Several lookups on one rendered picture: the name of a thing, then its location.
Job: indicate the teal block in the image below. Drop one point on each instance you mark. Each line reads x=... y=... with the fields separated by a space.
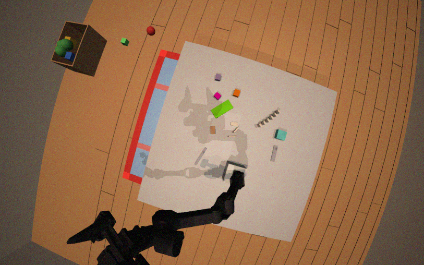
x=280 y=134

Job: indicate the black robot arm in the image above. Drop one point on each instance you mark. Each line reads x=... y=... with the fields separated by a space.
x=164 y=234

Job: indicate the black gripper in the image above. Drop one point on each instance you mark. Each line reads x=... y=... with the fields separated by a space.
x=123 y=245

